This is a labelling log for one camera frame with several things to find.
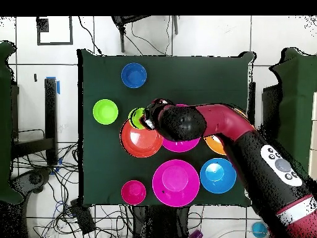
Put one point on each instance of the small green bowl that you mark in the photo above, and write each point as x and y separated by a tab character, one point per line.
105	111

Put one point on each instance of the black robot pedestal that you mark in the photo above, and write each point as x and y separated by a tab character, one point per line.
161	223

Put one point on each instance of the small black item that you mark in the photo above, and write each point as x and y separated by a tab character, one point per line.
35	77

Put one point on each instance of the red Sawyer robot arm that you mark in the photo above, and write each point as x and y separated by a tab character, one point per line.
223	119

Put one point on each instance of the large orange bowl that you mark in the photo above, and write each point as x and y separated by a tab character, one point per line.
215	145

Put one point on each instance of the white boxes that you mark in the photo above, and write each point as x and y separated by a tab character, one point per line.
314	148

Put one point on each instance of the red-orange wide bowl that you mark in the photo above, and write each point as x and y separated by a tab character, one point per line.
138	143

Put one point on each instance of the blue round disc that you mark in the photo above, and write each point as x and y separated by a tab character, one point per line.
258	229

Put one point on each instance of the small dark blue bowl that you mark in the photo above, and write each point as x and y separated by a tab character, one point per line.
134	75

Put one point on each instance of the black power box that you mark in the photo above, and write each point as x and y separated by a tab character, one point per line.
83	218

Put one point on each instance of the black metal stand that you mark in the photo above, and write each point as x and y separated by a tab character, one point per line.
122	37

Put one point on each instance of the black square frame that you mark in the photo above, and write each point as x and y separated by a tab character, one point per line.
71	29

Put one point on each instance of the dark green table cloth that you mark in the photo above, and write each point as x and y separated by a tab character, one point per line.
5	74
297	99
198	81

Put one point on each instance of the black pedestal foot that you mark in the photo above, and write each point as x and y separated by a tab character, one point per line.
34	178

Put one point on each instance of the black metal frame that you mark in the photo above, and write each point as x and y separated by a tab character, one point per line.
32	146

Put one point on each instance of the lime green plastic cup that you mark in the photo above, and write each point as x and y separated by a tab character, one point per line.
136	117

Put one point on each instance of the purple object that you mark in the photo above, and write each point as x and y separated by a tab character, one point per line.
197	234

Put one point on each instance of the large pink bowl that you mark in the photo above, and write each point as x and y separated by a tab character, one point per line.
175	183
180	146

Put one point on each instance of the light blue bowl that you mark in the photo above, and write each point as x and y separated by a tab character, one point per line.
218	175

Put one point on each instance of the small magenta bowl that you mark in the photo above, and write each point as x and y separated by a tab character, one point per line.
133	192

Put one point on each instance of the black post with blue tape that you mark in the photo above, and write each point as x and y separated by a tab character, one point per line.
50	111

